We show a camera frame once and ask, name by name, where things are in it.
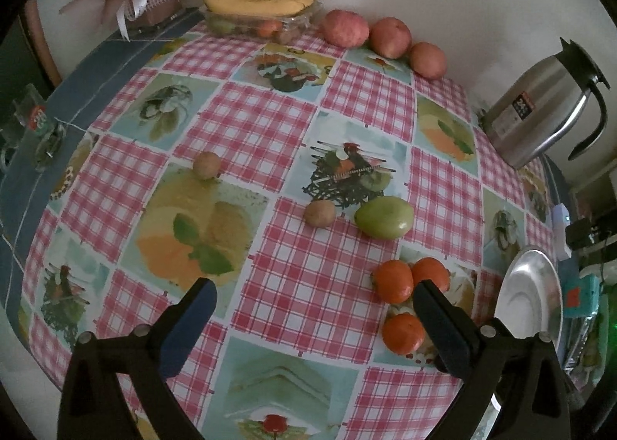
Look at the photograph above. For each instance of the white power strip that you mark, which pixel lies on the white power strip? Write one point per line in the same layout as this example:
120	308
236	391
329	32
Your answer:
560	228

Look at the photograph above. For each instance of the red apple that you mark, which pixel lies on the red apple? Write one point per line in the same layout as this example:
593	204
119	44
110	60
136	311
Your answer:
390	37
343	28
427	60

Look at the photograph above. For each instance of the teal plastic container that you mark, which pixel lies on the teal plastic container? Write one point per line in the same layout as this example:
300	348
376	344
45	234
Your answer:
581	295

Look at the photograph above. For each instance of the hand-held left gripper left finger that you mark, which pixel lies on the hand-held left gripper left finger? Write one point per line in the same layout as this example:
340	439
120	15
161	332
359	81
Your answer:
193	319

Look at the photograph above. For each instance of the glass cup with red label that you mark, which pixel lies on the glass cup with red label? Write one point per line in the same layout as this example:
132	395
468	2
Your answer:
38	126

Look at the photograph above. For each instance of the stainless steel thermos jug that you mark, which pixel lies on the stainless steel thermos jug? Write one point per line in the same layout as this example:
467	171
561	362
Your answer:
540	102

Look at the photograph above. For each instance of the brown kiwi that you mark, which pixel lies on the brown kiwi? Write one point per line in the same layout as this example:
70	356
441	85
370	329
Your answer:
319	213
207	165

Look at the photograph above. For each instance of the small orange fruit in bowl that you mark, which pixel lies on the small orange fruit in bowl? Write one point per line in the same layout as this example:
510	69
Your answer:
268	28

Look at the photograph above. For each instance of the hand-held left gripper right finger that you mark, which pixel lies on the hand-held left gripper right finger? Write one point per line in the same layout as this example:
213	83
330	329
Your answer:
443	324

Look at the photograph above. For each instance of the orange tangerine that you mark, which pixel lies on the orange tangerine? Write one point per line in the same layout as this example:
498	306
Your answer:
394	281
430	272
404	334

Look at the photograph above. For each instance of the black power adapter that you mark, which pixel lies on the black power adapter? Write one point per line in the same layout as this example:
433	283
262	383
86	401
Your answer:
581	230

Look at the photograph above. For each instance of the round steel plate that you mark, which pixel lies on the round steel plate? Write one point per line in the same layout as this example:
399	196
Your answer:
525	295

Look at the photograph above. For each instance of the checkered printed tablecloth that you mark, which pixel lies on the checkered printed tablecloth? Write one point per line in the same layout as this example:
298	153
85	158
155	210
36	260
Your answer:
289	276

